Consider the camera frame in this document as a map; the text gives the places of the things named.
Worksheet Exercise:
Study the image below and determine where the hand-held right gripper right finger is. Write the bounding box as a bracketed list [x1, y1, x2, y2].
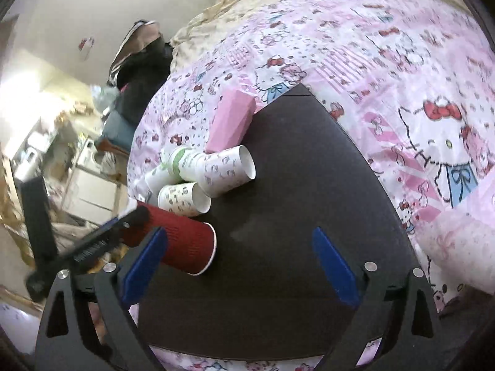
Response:
[312, 227, 461, 371]

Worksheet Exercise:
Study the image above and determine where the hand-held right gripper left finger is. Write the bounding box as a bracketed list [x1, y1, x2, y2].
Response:
[35, 227, 168, 371]

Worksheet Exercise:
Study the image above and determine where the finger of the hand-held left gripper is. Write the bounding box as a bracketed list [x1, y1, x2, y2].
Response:
[75, 206, 151, 268]

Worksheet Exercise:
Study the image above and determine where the red ribbed paper cup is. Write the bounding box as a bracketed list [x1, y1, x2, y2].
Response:
[124, 202, 217, 276]

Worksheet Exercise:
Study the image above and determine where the plain white paper cup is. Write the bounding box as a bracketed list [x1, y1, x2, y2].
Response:
[144, 164, 182, 198]

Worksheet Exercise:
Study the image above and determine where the small white patterned paper cup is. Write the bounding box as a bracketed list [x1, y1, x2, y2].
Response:
[158, 181, 212, 217]

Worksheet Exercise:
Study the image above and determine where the green label white paper cup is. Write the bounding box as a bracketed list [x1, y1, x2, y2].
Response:
[160, 146, 205, 182]

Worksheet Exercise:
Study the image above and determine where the large white patterned paper cup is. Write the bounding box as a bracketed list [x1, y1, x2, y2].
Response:
[195, 145, 256, 198]

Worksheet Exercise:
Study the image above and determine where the pink paper cup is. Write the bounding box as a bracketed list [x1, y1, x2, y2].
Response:
[204, 89, 256, 154]

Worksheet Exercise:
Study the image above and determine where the white cabinet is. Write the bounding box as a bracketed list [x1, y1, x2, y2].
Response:
[64, 139, 118, 228]

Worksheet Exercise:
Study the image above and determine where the black board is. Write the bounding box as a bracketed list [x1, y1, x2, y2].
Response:
[127, 84, 420, 360]

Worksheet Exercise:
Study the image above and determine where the blue chair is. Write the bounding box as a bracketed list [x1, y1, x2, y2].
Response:
[97, 110, 134, 154]

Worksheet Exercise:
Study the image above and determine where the clear plastic bag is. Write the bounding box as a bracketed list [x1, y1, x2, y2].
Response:
[91, 84, 119, 111]

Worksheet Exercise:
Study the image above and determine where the dark backpack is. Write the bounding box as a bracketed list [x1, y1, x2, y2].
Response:
[107, 19, 174, 124]

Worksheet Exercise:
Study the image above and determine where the pink printed blanket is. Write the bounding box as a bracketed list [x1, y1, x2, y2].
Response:
[126, 0, 495, 371]

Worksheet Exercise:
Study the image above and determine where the wall sticker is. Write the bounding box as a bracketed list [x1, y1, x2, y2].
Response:
[78, 36, 96, 61]

